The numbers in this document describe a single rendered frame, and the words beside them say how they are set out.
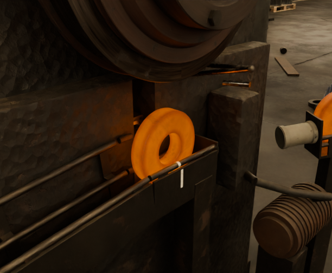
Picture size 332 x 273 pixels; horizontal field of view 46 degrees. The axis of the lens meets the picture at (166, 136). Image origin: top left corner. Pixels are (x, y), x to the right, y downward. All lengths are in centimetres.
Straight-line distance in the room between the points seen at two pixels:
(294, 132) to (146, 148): 44
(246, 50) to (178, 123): 35
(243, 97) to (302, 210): 32
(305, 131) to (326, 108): 8
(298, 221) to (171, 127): 41
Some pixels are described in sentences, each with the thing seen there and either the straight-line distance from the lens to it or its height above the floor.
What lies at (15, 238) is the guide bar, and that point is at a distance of 67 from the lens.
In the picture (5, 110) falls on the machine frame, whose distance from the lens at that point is 62.
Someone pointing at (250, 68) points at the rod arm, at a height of 90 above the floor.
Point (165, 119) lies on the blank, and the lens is 73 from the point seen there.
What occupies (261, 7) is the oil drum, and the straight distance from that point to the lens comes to 346.
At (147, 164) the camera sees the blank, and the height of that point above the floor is 73.
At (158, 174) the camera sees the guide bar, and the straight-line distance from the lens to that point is 73.
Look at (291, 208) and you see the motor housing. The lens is 100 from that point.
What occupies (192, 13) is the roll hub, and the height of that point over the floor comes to 100.
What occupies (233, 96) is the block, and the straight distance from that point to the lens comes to 89.
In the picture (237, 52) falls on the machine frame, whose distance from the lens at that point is 101.
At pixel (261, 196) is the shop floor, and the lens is 205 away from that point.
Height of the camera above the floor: 106
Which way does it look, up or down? 23 degrees down
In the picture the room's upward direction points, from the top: straight up
